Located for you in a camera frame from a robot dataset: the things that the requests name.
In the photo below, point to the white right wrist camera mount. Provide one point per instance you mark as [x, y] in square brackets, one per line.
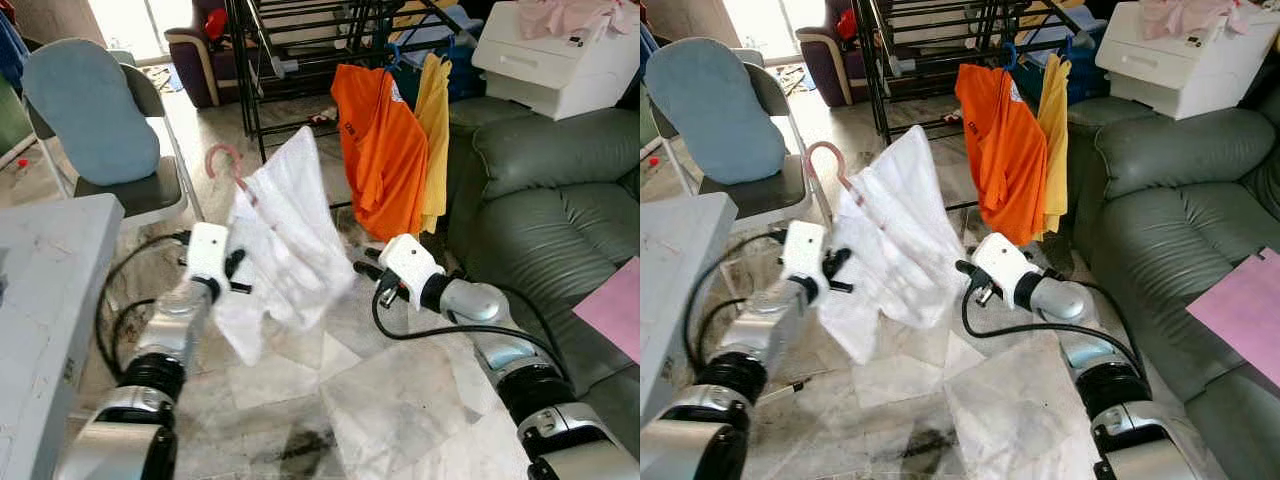
[1003, 265]
[410, 265]

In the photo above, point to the white garment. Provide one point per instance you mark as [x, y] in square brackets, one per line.
[290, 240]
[900, 240]

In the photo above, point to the orange shirt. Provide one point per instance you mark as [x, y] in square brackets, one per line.
[1000, 150]
[380, 150]

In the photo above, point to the white folding chair dark seat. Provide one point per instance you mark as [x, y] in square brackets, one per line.
[150, 195]
[775, 195]

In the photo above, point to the yellow shirt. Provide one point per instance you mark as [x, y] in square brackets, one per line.
[436, 130]
[1057, 130]

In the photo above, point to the blue chair cushion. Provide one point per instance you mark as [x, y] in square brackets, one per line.
[90, 110]
[715, 110]

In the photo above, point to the small red cushion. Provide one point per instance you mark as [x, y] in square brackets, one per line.
[215, 22]
[846, 22]

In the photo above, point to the pink clothes hanger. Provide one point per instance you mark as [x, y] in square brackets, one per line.
[225, 148]
[828, 145]

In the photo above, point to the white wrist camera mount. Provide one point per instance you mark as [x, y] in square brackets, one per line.
[1003, 265]
[410, 265]
[805, 250]
[207, 250]

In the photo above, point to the blue clothes hanger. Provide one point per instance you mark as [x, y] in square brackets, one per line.
[1012, 55]
[392, 55]

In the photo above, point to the pink crumpled cloth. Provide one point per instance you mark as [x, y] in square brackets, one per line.
[1190, 15]
[575, 15]

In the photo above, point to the white box-shaped appliance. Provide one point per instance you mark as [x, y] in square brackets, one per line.
[560, 70]
[1185, 65]

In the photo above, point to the green leather sofa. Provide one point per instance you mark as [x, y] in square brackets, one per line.
[1170, 190]
[540, 190]

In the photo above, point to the green plastic bin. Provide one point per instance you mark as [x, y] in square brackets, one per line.
[12, 120]
[645, 120]

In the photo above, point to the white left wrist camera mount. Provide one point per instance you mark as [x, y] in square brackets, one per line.
[805, 250]
[207, 250]

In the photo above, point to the large white plastic table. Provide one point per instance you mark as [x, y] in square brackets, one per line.
[50, 280]
[680, 270]

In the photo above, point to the lilac paper sheet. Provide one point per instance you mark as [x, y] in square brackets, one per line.
[612, 310]
[1240, 315]

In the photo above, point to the black metal drying rack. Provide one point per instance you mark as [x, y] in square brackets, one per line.
[247, 80]
[876, 80]

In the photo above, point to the blue hanging cloth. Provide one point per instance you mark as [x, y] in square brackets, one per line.
[645, 45]
[10, 50]

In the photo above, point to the purple armchair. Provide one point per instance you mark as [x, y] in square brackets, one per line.
[190, 70]
[820, 65]

